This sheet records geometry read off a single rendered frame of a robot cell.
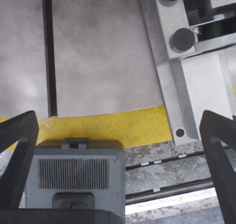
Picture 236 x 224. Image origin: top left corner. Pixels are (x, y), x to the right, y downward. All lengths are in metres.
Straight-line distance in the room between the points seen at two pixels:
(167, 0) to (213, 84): 0.42
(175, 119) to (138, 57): 0.33
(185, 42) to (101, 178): 0.78
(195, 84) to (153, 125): 0.53
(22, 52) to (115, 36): 0.44
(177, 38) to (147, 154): 0.90
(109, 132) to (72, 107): 0.39
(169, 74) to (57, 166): 0.70
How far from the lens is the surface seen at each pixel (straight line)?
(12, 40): 1.15
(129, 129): 1.35
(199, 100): 0.93
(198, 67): 0.93
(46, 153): 1.18
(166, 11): 0.71
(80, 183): 1.18
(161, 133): 1.38
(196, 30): 0.80
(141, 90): 1.02
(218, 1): 0.67
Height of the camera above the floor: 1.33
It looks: 86 degrees down
